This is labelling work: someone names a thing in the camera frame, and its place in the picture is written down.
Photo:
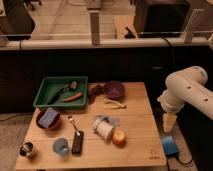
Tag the purple bowl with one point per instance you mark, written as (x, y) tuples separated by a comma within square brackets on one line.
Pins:
[(114, 89)]

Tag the green plastic tray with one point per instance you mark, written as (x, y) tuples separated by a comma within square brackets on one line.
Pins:
[(50, 85)]

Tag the orange apple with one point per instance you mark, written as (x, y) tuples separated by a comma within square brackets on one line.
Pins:
[(119, 137)]

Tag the brown bowl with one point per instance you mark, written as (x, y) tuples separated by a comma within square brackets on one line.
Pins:
[(54, 125)]

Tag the dark green cucumber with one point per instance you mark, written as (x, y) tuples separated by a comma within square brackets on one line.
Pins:
[(55, 96)]

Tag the blue plastic cup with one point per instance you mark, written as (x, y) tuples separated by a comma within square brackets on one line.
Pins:
[(60, 146)]

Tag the grey angled post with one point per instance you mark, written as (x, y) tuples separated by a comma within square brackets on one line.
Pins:
[(193, 22)]

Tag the yellow banana peel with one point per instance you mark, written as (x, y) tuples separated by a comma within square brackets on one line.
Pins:
[(113, 104)]

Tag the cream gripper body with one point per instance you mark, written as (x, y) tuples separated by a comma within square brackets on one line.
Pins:
[(169, 120)]

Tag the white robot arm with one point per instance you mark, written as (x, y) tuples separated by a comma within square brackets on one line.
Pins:
[(185, 86)]

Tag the orange carrot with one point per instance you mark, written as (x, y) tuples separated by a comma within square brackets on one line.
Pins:
[(74, 97)]

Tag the black office chair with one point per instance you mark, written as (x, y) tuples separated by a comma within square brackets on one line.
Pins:
[(17, 24)]

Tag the white cylindrical container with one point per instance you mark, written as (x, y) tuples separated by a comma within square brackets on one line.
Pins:
[(103, 128)]

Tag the black object on desk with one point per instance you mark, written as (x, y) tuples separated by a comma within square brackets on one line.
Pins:
[(129, 34)]

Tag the blue sponge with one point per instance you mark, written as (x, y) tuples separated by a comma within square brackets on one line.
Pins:
[(47, 117)]

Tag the blue box on floor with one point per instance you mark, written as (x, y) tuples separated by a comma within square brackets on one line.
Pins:
[(169, 146)]

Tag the grey metal post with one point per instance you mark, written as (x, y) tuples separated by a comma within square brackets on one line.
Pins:
[(95, 30)]

